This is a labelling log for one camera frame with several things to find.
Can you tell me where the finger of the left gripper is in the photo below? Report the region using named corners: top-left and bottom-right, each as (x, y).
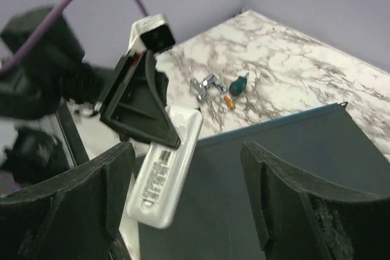
top-left (99, 50), bottom-right (180, 149)

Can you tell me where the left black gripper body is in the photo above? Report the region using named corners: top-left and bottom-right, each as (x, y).
top-left (96, 51), bottom-right (146, 120)

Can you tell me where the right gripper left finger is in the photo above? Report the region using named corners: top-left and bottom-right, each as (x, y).
top-left (1, 142), bottom-right (135, 259)

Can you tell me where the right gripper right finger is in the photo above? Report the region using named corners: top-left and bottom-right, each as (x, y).
top-left (241, 142), bottom-right (389, 259)

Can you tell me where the white remote control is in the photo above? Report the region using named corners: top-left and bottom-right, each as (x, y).
top-left (126, 105), bottom-right (203, 229)

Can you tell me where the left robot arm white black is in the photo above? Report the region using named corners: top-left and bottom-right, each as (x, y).
top-left (1, 6), bottom-right (181, 186)

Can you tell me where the chrome metal fitting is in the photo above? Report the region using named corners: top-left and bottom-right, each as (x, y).
top-left (190, 74), bottom-right (227, 102)

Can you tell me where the dark flat metal box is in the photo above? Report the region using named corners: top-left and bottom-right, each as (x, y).
top-left (139, 104), bottom-right (389, 259)

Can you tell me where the orange battery near tools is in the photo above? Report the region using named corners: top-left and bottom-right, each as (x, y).
top-left (223, 95), bottom-right (235, 110)

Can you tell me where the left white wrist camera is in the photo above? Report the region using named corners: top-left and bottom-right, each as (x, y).
top-left (127, 13), bottom-right (176, 55)

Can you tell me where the green handled screwdriver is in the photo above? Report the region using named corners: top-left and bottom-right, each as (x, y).
top-left (229, 72), bottom-right (249, 97)

